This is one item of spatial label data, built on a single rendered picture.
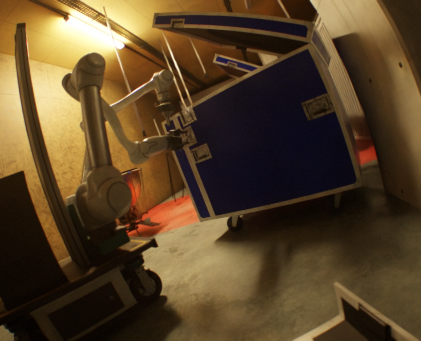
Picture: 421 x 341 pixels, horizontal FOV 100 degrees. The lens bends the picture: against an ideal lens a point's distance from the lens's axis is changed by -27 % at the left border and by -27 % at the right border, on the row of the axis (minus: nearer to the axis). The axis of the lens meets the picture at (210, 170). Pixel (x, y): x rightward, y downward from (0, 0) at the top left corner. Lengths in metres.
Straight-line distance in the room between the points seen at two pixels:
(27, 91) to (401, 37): 1.70
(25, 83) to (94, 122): 0.56
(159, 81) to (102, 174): 0.84
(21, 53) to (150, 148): 0.97
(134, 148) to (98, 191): 0.60
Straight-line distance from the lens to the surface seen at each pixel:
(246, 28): 1.47
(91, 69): 1.12
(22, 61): 1.53
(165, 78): 1.58
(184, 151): 1.70
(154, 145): 1.37
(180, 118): 1.69
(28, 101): 1.39
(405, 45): 1.03
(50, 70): 4.75
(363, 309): 0.63
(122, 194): 0.92
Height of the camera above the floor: 0.59
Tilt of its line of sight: 3 degrees down
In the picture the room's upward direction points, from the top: 21 degrees counter-clockwise
